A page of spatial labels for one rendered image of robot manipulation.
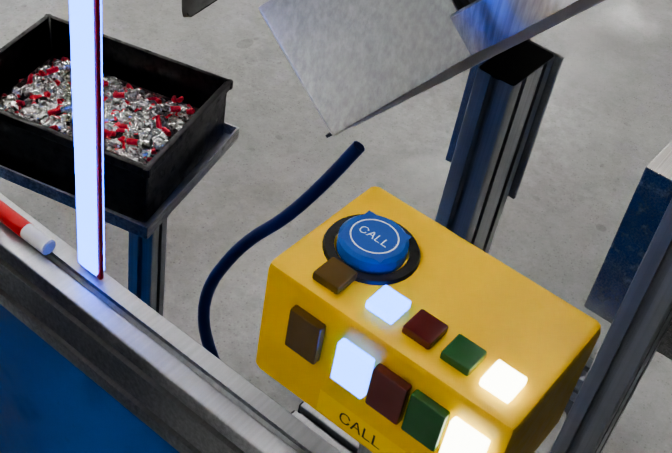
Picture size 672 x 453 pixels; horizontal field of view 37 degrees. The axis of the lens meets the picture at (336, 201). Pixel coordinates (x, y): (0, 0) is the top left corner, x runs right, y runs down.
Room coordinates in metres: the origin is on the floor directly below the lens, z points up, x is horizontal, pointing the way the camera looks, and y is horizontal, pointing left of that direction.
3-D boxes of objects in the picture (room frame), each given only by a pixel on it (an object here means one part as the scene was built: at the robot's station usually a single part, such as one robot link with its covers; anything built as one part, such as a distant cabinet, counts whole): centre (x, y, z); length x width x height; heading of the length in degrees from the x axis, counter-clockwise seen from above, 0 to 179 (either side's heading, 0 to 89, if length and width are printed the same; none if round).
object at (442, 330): (0.36, -0.06, 1.08); 0.02 x 0.02 x 0.01; 59
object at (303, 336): (0.37, 0.00, 1.04); 0.02 x 0.01 x 0.03; 59
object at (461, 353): (0.35, -0.08, 1.08); 0.02 x 0.02 x 0.01; 59
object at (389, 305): (0.37, -0.04, 1.08); 0.02 x 0.02 x 0.01; 59
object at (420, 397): (0.33, -0.07, 1.04); 0.02 x 0.01 x 0.03; 59
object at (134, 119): (0.78, 0.25, 0.83); 0.19 x 0.14 x 0.04; 75
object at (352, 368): (0.35, -0.03, 1.04); 0.02 x 0.01 x 0.03; 59
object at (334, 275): (0.38, -0.01, 1.08); 0.02 x 0.02 x 0.01; 59
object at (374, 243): (0.41, -0.02, 1.08); 0.04 x 0.04 x 0.02
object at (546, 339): (0.39, -0.06, 1.02); 0.16 x 0.10 x 0.11; 59
